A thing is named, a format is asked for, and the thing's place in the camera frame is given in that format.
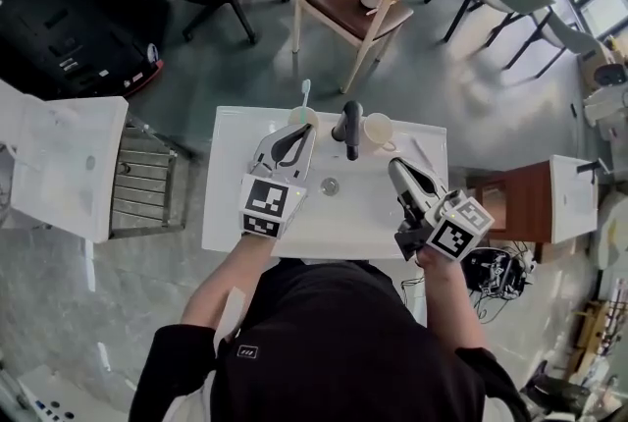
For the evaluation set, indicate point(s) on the metal sink drain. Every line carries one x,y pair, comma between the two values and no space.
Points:
330,186

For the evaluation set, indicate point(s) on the wooden chair with brown seat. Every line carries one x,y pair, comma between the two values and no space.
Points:
343,10

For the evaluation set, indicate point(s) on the wooden frame stack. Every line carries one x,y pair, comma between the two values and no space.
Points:
596,332

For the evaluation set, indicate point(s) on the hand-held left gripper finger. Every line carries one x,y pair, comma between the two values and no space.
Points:
309,155
271,140

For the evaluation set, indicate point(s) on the person's right forearm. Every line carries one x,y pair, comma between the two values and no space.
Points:
446,297

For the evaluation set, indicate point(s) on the large black machine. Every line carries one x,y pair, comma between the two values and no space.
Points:
73,8

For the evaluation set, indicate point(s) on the brown wooden cabinet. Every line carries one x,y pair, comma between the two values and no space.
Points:
520,204

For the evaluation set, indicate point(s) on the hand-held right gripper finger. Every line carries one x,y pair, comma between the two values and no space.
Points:
427,182
403,187

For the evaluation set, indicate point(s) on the person's left forearm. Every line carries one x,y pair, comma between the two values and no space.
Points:
230,278

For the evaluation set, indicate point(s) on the white control box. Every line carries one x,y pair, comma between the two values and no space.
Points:
54,398

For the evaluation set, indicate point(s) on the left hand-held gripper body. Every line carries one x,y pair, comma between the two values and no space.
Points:
262,201

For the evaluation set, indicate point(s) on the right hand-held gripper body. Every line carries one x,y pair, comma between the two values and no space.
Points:
456,228

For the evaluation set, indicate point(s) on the metal slatted rack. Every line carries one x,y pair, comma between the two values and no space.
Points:
142,184

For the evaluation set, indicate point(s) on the white ceramic sink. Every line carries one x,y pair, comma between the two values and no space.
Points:
571,199
343,219

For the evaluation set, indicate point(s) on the black faucet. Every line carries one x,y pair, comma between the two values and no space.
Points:
351,125
588,166

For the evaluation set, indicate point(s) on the person's black shirt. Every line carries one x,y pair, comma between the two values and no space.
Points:
343,341

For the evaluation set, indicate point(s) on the light blue toothbrush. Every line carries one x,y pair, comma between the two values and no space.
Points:
305,91

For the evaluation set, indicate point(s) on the beige cup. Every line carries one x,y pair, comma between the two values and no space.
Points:
297,117
377,130

